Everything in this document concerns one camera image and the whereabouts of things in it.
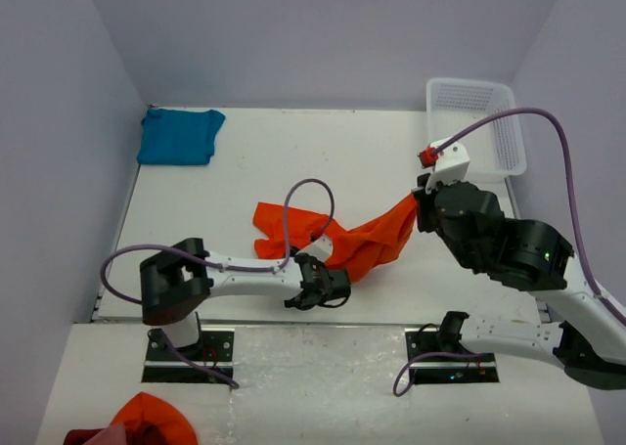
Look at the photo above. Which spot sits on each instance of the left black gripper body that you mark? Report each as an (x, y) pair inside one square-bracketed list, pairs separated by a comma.
[(297, 305)]

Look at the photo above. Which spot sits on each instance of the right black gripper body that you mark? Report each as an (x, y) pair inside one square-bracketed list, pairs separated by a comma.
[(426, 221)]

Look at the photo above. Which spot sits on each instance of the orange t shirt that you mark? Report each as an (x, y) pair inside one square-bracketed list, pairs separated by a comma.
[(358, 250)]

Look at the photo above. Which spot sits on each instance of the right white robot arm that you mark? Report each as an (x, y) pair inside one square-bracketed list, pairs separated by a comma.
[(587, 342)]

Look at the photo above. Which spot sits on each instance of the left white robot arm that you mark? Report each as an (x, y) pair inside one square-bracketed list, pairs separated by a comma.
[(179, 278)]

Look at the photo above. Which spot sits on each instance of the folded blue t shirt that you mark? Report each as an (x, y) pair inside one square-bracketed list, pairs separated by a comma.
[(179, 138)]

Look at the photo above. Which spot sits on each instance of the orange cloth in pile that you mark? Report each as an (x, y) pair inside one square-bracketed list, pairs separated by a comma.
[(147, 419)]

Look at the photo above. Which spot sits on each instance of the pink cloth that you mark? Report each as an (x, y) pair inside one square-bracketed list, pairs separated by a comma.
[(112, 435)]

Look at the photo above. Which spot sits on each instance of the dark red cloth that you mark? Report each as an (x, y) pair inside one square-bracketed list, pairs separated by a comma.
[(85, 436)]

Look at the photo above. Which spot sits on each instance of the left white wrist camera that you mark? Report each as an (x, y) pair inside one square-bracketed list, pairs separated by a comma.
[(321, 249)]

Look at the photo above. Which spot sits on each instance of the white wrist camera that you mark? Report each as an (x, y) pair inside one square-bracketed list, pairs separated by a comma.
[(321, 249), (446, 167)]

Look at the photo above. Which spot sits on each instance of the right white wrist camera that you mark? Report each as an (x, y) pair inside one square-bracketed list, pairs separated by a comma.
[(446, 167)]

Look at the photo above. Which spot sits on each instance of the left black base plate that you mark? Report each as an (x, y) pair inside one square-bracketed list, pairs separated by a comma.
[(213, 353)]

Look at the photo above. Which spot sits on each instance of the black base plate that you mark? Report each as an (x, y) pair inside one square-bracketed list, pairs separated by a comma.
[(213, 353), (444, 370)]

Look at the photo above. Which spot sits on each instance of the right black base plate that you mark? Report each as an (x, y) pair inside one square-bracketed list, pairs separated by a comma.
[(444, 370)]

